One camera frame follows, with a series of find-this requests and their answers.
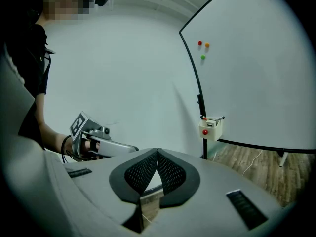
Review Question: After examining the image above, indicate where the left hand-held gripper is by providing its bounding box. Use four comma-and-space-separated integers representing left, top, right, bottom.
69, 111, 140, 162

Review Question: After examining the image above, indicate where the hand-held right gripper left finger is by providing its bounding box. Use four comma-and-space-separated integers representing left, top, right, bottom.
109, 147, 158, 205

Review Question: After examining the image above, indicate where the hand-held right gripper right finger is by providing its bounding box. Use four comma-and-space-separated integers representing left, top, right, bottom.
157, 148, 200, 209

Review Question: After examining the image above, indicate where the person's left forearm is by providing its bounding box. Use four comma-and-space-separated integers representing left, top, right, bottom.
36, 94, 74, 156

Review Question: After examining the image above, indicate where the person's left hand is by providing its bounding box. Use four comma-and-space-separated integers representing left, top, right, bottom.
82, 139, 100, 153

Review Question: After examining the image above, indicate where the white stand leg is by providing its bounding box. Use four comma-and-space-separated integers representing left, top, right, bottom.
278, 152, 289, 168

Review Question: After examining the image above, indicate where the person's black shirt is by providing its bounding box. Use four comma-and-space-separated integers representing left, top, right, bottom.
4, 23, 52, 149

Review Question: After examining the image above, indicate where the black cable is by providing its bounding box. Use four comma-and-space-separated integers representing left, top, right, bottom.
60, 134, 75, 164

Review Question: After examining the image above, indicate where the white floor cable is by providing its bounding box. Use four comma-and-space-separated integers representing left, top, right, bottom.
241, 149, 264, 177

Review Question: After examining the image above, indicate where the white whiteboard with black frame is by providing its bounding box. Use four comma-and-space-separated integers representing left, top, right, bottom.
178, 0, 316, 155

